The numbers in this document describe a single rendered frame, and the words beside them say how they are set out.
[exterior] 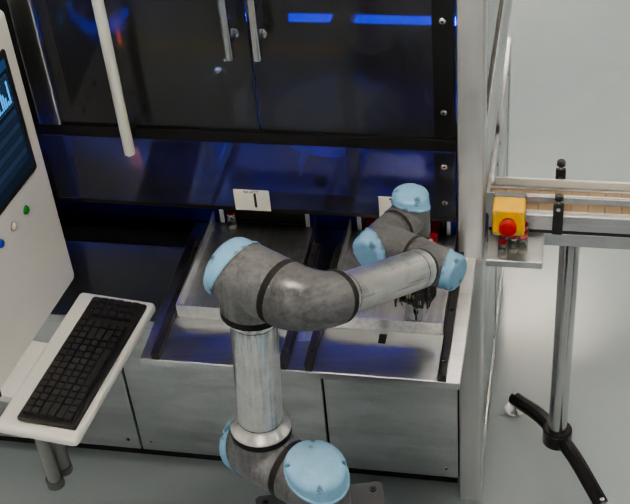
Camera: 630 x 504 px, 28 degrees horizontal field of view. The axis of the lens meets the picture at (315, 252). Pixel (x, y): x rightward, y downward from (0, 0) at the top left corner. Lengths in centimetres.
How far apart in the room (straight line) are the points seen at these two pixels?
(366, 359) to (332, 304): 63
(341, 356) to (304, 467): 45
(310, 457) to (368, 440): 110
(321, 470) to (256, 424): 15
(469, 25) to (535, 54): 279
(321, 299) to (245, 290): 13
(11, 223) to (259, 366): 82
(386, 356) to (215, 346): 38
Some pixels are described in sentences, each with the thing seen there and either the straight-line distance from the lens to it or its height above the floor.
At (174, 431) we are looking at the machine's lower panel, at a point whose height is 18.
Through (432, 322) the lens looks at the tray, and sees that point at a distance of 272.
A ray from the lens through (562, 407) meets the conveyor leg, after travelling 346.
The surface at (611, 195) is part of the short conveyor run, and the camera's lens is 305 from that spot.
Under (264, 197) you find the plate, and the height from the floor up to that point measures 103.
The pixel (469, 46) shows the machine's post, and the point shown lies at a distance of 260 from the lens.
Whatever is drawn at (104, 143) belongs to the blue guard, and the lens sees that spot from 294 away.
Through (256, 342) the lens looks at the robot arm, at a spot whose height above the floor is 127.
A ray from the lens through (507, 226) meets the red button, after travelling 281.
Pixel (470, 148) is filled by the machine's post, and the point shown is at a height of 119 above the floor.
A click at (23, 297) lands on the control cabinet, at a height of 93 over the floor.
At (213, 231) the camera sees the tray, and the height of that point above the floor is 88.
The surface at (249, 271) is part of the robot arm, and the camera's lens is 209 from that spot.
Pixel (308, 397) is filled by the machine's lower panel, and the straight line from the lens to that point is 334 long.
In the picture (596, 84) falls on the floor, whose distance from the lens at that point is 517.
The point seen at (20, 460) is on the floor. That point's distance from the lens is 386.
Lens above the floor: 278
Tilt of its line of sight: 40 degrees down
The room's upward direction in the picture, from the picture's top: 6 degrees counter-clockwise
